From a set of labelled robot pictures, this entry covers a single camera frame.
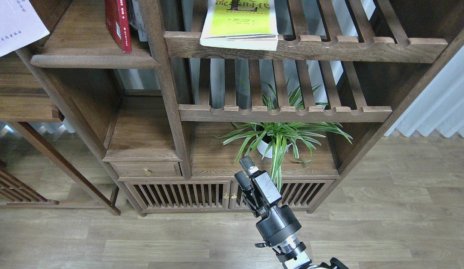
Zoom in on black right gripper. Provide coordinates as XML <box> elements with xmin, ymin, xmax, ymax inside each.
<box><xmin>234</xmin><ymin>156</ymin><xmax>301</xmax><ymax>247</ymax></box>

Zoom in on red paperback book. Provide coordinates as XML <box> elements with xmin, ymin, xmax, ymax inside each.
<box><xmin>104</xmin><ymin>0</ymin><xmax>132</xmax><ymax>53</ymax></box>

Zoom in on white lavender paperback book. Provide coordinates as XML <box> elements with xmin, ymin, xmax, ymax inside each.
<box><xmin>0</xmin><ymin>0</ymin><xmax>50</xmax><ymax>57</ymax></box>

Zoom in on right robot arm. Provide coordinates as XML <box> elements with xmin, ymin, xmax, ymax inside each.
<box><xmin>234</xmin><ymin>156</ymin><xmax>347</xmax><ymax>269</ymax></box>

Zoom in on upright books on shelf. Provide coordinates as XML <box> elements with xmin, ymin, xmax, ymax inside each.
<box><xmin>126</xmin><ymin>0</ymin><xmax>147</xmax><ymax>41</ymax></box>

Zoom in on spider plant in white pot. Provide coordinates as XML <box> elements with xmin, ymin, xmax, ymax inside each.
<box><xmin>216</xmin><ymin>77</ymin><xmax>353</xmax><ymax>191</ymax></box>

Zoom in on brass drawer knob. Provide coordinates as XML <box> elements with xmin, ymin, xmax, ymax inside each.
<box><xmin>143</xmin><ymin>167</ymin><xmax>152</xmax><ymax>176</ymax></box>

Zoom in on large dark wooden bookshelf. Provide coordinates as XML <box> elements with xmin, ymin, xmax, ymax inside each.
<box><xmin>15</xmin><ymin>0</ymin><xmax>464</xmax><ymax>216</ymax></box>

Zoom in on yellow-green paperback book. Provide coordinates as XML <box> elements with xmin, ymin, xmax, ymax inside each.
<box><xmin>200</xmin><ymin>0</ymin><xmax>278</xmax><ymax>51</ymax></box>

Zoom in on white curtain right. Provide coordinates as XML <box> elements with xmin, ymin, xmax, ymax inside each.
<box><xmin>385</xmin><ymin>46</ymin><xmax>464</xmax><ymax>138</ymax></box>

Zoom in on wooden side table left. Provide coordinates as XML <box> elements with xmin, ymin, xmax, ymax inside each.
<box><xmin>0</xmin><ymin>52</ymin><xmax>121</xmax><ymax>216</ymax></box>

